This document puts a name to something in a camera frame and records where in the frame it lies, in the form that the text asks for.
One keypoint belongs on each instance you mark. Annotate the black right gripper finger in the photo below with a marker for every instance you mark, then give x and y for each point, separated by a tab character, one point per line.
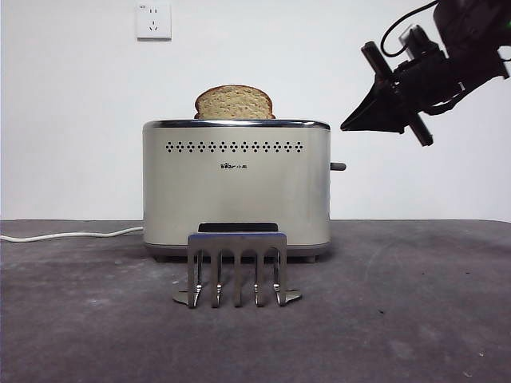
377	111

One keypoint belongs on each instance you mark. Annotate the brown bread slice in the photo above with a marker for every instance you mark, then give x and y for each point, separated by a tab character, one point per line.
235	103

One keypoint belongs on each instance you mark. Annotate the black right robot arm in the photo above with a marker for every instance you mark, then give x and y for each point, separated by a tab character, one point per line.
471	24

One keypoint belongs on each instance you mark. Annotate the grey toaster lever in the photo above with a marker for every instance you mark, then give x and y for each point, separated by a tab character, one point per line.
338	166

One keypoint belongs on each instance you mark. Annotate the cream steel toaster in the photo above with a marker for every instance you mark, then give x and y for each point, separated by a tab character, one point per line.
239	199

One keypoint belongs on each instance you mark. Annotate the steel bread rack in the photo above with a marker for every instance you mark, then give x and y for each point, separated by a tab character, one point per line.
237	241

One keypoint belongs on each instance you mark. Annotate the pale grey right wrist camera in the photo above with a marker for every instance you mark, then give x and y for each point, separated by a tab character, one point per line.
415	38

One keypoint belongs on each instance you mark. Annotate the white wall socket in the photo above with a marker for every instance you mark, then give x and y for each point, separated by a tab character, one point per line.
154	23

